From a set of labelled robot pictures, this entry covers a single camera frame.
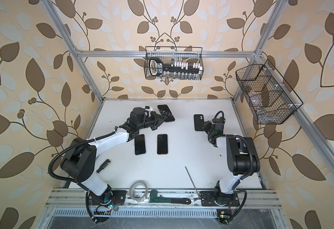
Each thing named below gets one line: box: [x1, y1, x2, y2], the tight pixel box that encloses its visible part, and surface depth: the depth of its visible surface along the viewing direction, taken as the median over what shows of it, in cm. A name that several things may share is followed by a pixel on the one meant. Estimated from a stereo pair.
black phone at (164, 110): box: [156, 104, 176, 123], surface depth 88 cm
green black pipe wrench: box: [148, 189, 192, 205], surface depth 75 cm
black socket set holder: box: [148, 57, 203, 80], surface depth 85 cm
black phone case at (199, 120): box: [193, 114, 205, 132], surface depth 110 cm
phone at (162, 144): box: [156, 134, 168, 156], surface depth 96 cm
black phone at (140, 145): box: [134, 134, 146, 156], surface depth 93 cm
